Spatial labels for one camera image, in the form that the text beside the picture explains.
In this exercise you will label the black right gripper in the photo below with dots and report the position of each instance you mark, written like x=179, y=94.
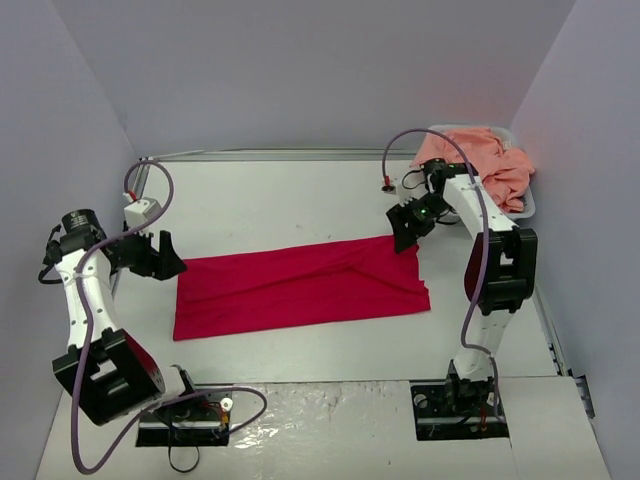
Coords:
x=408, y=221

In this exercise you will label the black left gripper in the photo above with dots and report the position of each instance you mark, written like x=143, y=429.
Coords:
x=156, y=261

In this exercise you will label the crimson red t shirt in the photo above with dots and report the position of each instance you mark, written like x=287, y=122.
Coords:
x=298, y=286

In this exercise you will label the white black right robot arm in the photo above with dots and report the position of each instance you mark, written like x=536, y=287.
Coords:
x=499, y=277

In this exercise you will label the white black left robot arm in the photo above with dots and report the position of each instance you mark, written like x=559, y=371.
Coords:
x=110, y=372

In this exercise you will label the salmon pink t shirt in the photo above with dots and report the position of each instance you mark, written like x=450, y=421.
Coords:
x=485, y=160

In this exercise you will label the white plastic laundry basket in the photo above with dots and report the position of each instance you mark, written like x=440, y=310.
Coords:
x=520, y=200

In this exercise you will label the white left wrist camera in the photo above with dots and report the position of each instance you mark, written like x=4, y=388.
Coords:
x=139, y=210

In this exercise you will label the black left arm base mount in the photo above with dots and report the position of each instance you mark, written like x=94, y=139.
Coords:
x=200, y=422

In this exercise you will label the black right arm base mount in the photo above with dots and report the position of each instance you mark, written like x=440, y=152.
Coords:
x=436, y=419

